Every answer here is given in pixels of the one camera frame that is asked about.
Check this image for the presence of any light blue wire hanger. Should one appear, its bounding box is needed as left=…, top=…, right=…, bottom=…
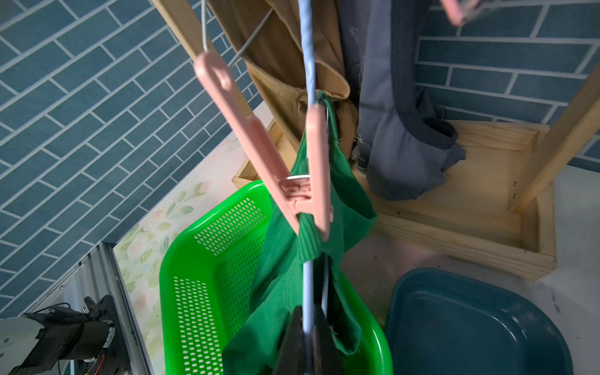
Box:
left=296, top=0, right=331, bottom=336

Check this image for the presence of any white wire hanger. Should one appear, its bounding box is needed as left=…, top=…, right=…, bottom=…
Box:
left=202, top=1, right=274, bottom=67

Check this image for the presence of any dark teal plastic tray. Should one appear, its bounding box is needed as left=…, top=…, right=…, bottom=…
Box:
left=385, top=268, right=573, bottom=374

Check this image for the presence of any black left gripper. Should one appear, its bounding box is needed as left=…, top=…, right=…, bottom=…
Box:
left=9, top=295, right=117, bottom=374

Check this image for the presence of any green plastic basket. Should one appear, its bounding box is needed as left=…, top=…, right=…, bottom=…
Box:
left=159, top=181, right=393, bottom=374

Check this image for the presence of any tan tank top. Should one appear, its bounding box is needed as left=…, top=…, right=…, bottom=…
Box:
left=205, top=0, right=359, bottom=160

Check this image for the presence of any wooden clothes rack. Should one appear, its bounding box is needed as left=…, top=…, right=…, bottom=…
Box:
left=156, top=1, right=599, bottom=280

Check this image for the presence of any pink clothespin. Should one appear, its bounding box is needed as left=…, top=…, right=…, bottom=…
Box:
left=195, top=52, right=333, bottom=241

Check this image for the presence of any dark grey tank top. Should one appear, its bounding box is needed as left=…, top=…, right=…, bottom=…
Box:
left=337, top=0, right=466, bottom=201

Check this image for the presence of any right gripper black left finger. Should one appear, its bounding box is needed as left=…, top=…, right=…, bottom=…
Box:
left=273, top=306, right=306, bottom=375

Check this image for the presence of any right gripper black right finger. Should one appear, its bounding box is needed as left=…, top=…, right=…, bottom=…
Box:
left=311, top=305, right=345, bottom=375

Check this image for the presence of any yellow clothespin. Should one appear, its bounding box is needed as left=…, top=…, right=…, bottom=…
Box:
left=439, top=0, right=494, bottom=28

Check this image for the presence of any green tank top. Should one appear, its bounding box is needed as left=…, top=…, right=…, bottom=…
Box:
left=223, top=92, right=377, bottom=374

